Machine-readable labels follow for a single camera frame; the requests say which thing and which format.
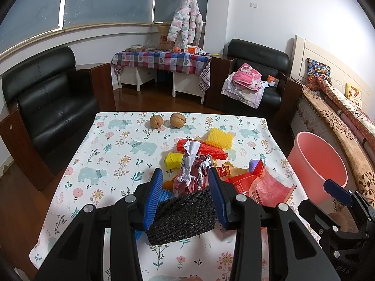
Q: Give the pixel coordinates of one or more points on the brown wooden side cabinet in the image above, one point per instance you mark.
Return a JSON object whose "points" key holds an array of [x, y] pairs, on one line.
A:
{"points": [[102, 84]]}

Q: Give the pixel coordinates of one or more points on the purple small wrapper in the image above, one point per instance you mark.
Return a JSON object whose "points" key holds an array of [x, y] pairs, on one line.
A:
{"points": [[252, 165]]}

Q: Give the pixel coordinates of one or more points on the pink white puffer jacket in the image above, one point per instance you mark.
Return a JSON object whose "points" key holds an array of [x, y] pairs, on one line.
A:
{"points": [[187, 24]]}

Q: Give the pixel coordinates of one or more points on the yellow floral pillow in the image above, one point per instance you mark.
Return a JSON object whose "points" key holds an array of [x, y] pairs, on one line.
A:
{"points": [[353, 94]]}

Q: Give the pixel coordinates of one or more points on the yellow plastic wrapper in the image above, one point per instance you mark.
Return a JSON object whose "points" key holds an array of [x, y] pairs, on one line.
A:
{"points": [[173, 160]]}

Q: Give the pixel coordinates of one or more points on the larger walnut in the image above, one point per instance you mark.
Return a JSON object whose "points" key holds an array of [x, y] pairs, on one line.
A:
{"points": [[177, 120]]}

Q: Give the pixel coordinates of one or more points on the white cloth on armchair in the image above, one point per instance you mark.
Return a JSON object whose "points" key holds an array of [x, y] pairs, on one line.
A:
{"points": [[244, 95]]}

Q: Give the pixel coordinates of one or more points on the left black leather armchair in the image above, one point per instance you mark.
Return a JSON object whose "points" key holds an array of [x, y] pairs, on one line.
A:
{"points": [[56, 103]]}

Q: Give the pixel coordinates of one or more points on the bed with brown cover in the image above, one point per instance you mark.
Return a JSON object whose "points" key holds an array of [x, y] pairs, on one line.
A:
{"points": [[316, 113]]}

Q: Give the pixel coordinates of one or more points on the blue foam fruit net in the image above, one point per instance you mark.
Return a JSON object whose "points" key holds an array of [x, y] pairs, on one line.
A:
{"points": [[165, 195]]}

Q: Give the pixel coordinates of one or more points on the black woven basket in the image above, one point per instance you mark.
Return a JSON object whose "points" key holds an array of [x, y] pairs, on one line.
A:
{"points": [[182, 217]]}

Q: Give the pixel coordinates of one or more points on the rolled floral quilt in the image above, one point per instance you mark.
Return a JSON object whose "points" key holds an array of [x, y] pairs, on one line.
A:
{"points": [[356, 116]]}

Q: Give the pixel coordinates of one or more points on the pink folded blanket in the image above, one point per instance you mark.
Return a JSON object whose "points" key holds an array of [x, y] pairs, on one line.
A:
{"points": [[247, 77]]}

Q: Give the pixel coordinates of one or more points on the red clear snack bag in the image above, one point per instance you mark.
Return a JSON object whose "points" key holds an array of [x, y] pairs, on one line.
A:
{"points": [[263, 185]]}

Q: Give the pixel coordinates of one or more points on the orange box on table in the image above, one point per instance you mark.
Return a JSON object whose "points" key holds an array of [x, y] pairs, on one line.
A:
{"points": [[192, 49]]}

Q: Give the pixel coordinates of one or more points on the right black leather armchair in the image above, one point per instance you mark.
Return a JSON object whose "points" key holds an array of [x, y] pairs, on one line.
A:
{"points": [[278, 103]]}

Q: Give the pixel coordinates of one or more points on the red foam fruit net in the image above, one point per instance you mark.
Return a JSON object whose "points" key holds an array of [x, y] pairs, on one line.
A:
{"points": [[214, 152]]}

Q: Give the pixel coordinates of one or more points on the orange box on armchair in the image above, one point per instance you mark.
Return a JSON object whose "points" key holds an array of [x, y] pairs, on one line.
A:
{"points": [[272, 81]]}

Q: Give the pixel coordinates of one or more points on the silver foil wrapper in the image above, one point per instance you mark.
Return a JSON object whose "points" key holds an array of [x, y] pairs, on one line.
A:
{"points": [[194, 170]]}

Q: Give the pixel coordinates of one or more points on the orange fruit on table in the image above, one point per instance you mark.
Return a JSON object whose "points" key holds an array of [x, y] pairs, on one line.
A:
{"points": [[176, 49]]}

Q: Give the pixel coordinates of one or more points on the wall socket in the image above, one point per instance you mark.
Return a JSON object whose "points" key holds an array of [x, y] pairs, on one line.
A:
{"points": [[254, 4]]}

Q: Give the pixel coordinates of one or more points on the floral bear tablecloth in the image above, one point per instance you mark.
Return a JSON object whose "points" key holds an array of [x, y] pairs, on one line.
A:
{"points": [[121, 151]]}

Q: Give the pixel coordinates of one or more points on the colourful cartoon pillow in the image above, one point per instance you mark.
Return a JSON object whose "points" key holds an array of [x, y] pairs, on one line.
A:
{"points": [[317, 72]]}

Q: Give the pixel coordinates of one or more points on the yellow foam fruit net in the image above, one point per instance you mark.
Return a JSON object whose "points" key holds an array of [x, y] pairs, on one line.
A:
{"points": [[219, 139]]}

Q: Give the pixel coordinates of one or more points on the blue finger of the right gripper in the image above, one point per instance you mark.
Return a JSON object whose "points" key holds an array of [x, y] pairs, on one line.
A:
{"points": [[338, 192]]}

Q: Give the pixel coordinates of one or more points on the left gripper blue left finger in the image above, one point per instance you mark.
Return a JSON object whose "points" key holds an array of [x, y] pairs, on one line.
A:
{"points": [[151, 198]]}

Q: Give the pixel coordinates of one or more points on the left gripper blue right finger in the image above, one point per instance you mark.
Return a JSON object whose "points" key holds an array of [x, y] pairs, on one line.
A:
{"points": [[218, 197]]}

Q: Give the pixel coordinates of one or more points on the smaller walnut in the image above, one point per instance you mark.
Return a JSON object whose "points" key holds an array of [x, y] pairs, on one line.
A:
{"points": [[156, 121]]}

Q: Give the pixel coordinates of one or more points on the white bed headboard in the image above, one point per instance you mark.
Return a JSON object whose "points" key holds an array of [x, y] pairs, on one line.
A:
{"points": [[340, 73]]}

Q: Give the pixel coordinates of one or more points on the plaid tablecloth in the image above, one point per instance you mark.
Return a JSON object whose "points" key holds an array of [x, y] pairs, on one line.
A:
{"points": [[185, 63]]}

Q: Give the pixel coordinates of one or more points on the black leather armchair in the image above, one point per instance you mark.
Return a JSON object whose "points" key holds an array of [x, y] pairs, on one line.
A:
{"points": [[278, 103], [56, 103]]}

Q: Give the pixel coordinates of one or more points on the white side table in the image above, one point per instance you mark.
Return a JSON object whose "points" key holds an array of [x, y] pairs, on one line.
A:
{"points": [[172, 82]]}

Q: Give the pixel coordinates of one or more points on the wooden stool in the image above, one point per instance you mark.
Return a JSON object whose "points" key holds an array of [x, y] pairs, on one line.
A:
{"points": [[345, 221]]}

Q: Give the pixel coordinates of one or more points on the pink plastic trash bucket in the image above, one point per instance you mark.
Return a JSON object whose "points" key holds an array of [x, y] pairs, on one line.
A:
{"points": [[314, 160]]}

